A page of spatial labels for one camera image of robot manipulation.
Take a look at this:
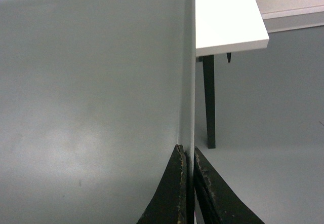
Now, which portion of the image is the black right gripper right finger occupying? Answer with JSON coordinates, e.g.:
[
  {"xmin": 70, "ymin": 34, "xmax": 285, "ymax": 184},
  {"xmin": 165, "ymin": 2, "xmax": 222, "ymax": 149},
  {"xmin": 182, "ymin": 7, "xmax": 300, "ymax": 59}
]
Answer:
[{"xmin": 194, "ymin": 147, "xmax": 263, "ymax": 223}]

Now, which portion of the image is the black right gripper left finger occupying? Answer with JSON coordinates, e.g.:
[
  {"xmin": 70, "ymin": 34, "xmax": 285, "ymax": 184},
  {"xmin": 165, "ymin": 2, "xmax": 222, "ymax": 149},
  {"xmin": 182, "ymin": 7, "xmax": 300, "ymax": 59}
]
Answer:
[{"xmin": 137, "ymin": 144, "xmax": 187, "ymax": 224}]

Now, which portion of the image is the grey rectangular serving tray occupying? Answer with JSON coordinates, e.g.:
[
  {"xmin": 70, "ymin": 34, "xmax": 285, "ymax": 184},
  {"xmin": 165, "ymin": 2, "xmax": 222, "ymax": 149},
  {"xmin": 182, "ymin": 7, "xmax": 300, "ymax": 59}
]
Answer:
[{"xmin": 1, "ymin": 0, "xmax": 195, "ymax": 223}]

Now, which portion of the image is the white checkout table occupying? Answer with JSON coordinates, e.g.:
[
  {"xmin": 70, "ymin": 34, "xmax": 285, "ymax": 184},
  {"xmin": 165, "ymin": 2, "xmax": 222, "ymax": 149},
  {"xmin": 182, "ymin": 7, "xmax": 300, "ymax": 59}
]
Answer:
[{"xmin": 195, "ymin": 0, "xmax": 269, "ymax": 57}]

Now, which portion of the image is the black table leg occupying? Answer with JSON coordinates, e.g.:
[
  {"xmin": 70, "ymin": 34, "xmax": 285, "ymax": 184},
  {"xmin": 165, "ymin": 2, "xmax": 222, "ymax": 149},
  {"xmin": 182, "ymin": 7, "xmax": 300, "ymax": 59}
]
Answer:
[{"xmin": 202, "ymin": 55, "xmax": 216, "ymax": 148}]

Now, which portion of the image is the white metal shelf unit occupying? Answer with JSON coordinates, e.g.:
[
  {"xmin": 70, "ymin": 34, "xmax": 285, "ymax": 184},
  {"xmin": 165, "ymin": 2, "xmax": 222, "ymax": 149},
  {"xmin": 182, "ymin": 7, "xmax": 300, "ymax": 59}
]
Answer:
[{"xmin": 256, "ymin": 0, "xmax": 323, "ymax": 33}]

